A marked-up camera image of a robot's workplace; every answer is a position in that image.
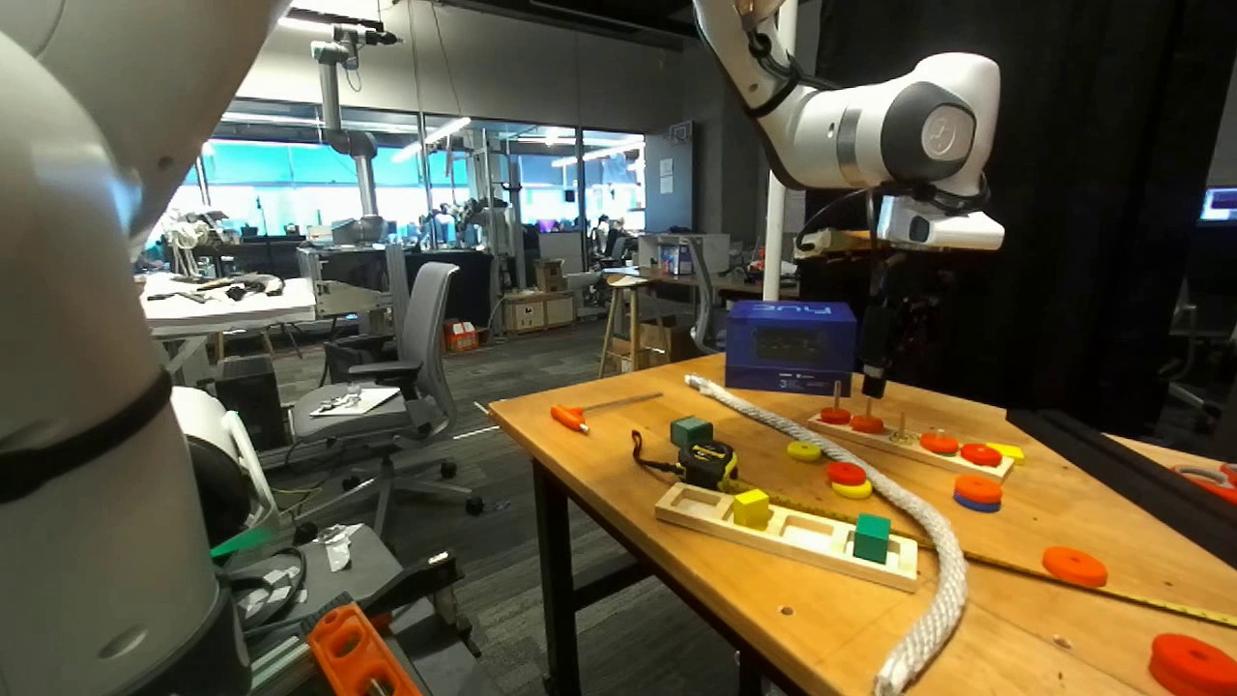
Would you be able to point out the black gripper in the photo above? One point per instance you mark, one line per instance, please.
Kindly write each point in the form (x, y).
(893, 295)

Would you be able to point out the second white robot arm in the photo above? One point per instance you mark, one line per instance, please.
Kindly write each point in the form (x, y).
(106, 581)

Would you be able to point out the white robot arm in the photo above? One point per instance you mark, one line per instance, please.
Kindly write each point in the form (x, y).
(919, 142)

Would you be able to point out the wooden shape sorter board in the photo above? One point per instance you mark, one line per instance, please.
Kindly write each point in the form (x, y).
(788, 532)

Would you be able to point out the blue cardboard box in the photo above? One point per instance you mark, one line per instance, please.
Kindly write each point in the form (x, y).
(789, 346)

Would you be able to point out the black yellow tape measure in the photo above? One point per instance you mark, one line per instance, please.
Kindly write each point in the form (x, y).
(700, 466)

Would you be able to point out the yellow square block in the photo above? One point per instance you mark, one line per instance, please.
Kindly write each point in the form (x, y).
(1009, 453)

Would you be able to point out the green cube block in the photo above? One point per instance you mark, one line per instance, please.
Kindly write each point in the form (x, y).
(690, 429)

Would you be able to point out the yellow measuring tape strip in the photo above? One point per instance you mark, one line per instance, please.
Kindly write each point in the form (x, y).
(1112, 593)

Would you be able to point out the black curtain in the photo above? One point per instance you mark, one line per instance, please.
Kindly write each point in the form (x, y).
(1101, 163)

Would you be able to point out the grey office chair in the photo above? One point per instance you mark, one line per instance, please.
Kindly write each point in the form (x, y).
(379, 410)

